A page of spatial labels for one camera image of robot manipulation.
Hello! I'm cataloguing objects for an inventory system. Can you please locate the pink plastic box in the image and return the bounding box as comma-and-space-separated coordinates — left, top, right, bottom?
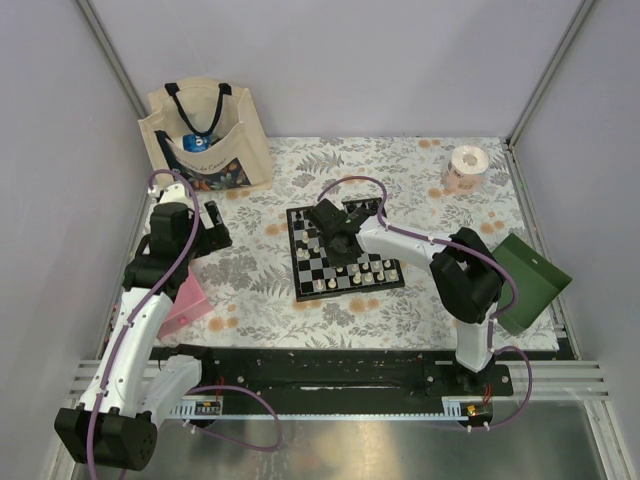
156, 269, 213, 339

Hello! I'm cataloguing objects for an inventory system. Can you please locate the black magnetic chess board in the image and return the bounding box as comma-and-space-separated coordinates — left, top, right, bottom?
286, 206, 405, 302

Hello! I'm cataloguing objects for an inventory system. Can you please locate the white slotted cable duct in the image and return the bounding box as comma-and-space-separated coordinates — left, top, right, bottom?
167, 396, 224, 420

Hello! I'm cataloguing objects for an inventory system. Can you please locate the cream canvas tote bag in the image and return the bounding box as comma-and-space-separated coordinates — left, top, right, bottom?
138, 77, 273, 191

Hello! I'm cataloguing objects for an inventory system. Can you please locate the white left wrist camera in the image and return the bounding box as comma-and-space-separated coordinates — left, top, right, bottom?
147, 182, 194, 208

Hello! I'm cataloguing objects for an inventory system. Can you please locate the floral patterned table mat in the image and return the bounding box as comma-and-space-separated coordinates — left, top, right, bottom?
162, 137, 526, 350

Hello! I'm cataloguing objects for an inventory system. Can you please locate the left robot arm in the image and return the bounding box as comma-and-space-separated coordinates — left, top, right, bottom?
54, 201, 232, 471

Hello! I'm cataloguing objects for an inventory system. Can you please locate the dark green plastic box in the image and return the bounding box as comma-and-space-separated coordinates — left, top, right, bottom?
492, 233, 572, 336

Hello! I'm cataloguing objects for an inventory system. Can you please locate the pink wrapped toilet paper roll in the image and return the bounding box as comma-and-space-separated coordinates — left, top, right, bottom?
442, 145, 490, 195

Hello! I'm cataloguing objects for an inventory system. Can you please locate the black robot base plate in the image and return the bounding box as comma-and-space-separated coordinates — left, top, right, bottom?
151, 344, 514, 416

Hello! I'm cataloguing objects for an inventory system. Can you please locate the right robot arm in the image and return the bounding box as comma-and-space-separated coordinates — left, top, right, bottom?
308, 199, 504, 396

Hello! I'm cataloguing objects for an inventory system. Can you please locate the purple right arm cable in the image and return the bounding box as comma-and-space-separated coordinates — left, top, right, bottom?
317, 175, 535, 432

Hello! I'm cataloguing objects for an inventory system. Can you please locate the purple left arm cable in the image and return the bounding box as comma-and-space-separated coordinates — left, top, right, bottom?
84, 169, 284, 480

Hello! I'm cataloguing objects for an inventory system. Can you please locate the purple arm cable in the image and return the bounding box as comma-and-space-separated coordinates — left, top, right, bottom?
84, 169, 284, 480
317, 175, 535, 432

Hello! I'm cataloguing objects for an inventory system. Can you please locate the blue white bottle in bag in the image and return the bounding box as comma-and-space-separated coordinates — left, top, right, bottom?
182, 133, 211, 153

